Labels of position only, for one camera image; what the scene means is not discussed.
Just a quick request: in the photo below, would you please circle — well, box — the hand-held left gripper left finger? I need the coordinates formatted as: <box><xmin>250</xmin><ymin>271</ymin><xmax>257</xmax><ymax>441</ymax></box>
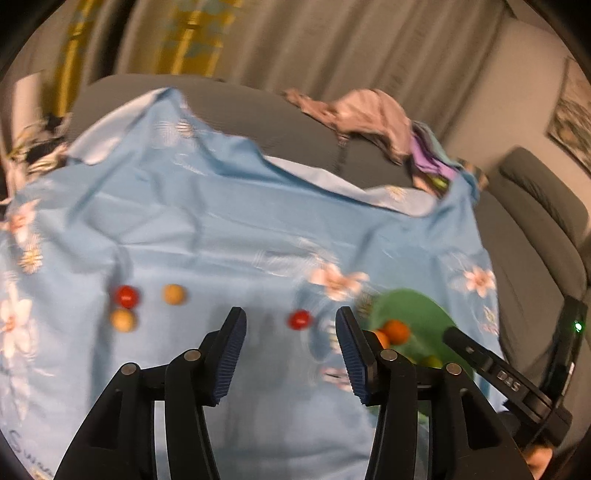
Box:
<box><xmin>53</xmin><ymin>307</ymin><xmax>247</xmax><ymax>480</ymax></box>

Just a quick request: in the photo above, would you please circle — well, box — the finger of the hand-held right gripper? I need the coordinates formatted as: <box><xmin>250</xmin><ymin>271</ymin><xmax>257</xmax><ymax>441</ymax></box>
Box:
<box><xmin>442</xmin><ymin>325</ymin><xmax>555</xmax><ymax>423</ymax></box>

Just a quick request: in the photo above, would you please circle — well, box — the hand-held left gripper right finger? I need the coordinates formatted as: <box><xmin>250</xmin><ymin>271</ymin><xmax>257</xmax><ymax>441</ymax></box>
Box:
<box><xmin>335</xmin><ymin>305</ymin><xmax>532</xmax><ymax>480</ymax></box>

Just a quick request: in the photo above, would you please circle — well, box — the red cherry tomato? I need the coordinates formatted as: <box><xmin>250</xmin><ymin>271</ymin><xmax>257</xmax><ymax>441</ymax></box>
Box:
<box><xmin>287</xmin><ymin>309</ymin><xmax>313</xmax><ymax>331</ymax></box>
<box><xmin>114</xmin><ymin>285</ymin><xmax>141</xmax><ymax>308</ymax></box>

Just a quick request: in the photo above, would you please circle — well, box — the green plastic bowl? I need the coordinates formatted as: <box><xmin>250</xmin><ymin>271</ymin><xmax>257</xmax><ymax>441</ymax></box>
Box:
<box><xmin>367</xmin><ymin>288</ymin><xmax>478</xmax><ymax>416</ymax></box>

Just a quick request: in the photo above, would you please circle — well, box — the blue floral bed sheet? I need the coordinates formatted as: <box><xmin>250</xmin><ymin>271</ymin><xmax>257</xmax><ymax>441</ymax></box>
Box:
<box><xmin>0</xmin><ymin>88</ymin><xmax>504</xmax><ymax>480</ymax></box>

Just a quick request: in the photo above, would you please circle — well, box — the grey sofa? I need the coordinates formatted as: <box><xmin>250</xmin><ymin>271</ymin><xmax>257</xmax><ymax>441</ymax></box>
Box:
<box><xmin>69</xmin><ymin>74</ymin><xmax>591</xmax><ymax>398</ymax></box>

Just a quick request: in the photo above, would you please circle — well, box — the purple garment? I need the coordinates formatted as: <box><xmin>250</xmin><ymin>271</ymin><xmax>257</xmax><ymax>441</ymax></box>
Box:
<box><xmin>409</xmin><ymin>127</ymin><xmax>467</xmax><ymax>190</ymax></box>

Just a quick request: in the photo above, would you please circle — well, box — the pink-grey garment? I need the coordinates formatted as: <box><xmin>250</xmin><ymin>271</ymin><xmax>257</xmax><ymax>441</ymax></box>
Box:
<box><xmin>284</xmin><ymin>89</ymin><xmax>415</xmax><ymax>165</ymax></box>

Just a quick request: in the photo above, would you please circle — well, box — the dark clothes pile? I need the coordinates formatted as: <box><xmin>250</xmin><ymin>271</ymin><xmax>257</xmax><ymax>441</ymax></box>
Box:
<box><xmin>0</xmin><ymin>115</ymin><xmax>71</xmax><ymax>185</ymax></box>

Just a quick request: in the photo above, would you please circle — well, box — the grey curtain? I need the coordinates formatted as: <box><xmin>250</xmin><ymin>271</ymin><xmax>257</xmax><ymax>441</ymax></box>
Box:
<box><xmin>0</xmin><ymin>0</ymin><xmax>513</xmax><ymax>144</ymax></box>

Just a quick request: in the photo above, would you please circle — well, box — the yellow patterned curtain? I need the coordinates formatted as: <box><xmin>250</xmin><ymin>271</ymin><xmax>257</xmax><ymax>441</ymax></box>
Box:
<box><xmin>53</xmin><ymin>0</ymin><xmax>243</xmax><ymax>114</ymax></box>

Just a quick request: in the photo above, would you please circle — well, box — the framed wall picture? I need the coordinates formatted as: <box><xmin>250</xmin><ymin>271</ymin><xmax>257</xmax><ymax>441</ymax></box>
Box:
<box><xmin>547</xmin><ymin>58</ymin><xmax>591</xmax><ymax>175</ymax></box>

